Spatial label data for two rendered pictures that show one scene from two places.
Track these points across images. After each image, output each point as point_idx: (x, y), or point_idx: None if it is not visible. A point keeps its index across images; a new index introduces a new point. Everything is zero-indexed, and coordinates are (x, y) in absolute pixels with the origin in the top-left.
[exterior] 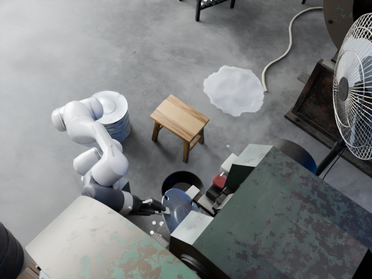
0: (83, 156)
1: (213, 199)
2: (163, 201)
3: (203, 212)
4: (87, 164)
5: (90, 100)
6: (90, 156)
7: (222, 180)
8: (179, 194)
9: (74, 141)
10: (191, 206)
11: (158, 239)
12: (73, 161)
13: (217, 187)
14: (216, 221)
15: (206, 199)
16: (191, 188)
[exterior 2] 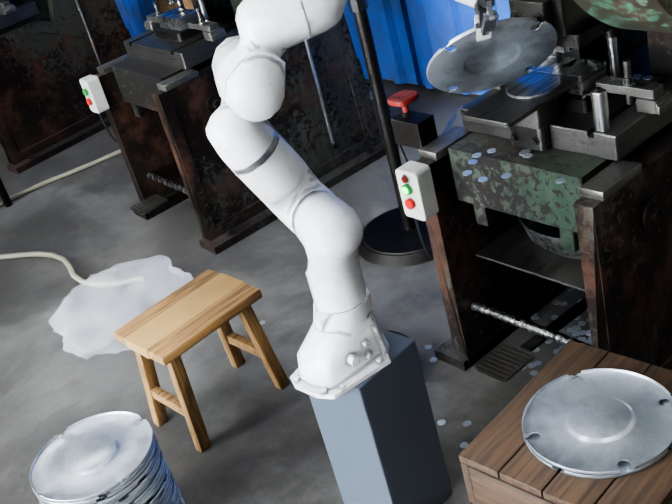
0: (319, 206)
1: (433, 126)
2: (462, 38)
3: (459, 143)
4: (340, 202)
5: (226, 40)
6: (322, 197)
7: (401, 93)
8: (438, 74)
9: (339, 2)
10: (459, 85)
11: (492, 359)
12: (324, 233)
13: (412, 116)
14: None
15: (430, 145)
16: (403, 169)
